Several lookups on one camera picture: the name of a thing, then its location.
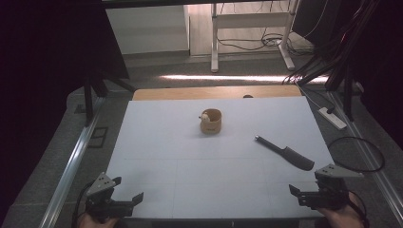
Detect black metal stand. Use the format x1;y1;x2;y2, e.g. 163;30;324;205
83;69;137;128
282;0;383;123

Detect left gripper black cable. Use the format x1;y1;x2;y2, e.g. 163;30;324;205
71;180;97;228

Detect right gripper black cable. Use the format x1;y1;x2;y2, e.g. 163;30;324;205
347;189;371;228

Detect looped black cable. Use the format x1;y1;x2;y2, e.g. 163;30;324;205
327;136;386;174

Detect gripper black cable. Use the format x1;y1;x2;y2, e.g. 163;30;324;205
71;180;97;228
347;189;371;228

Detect person's right hand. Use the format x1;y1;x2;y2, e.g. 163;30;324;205
317;193;365;228

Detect white cabinet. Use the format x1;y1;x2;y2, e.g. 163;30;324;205
105;5;191;55

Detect white power strip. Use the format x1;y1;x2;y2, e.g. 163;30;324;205
317;106;348;131

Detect black floor outlet cover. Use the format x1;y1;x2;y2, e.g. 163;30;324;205
87;126;109;149

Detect person's left hand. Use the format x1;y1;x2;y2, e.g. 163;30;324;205
77;212;120;228

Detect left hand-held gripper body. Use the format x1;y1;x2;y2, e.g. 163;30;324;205
85;171;135;220

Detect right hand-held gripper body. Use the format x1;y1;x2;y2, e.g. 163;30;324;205
297;163;365;211

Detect thin white cable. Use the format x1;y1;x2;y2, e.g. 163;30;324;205
295;82;321;110

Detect wooden table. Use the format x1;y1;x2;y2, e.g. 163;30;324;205
132;85;302;102

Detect tan frog cup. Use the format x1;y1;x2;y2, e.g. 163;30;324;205
198;108;222;135

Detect white desk frame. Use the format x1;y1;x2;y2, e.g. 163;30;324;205
210;0;298;74

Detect black floor cables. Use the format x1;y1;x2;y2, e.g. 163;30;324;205
216;29;314;57

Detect aluminium rail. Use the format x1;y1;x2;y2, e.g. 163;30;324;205
327;90;403;224
38;96;106;228

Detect black comb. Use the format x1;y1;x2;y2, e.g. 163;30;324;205
254;135;316;172

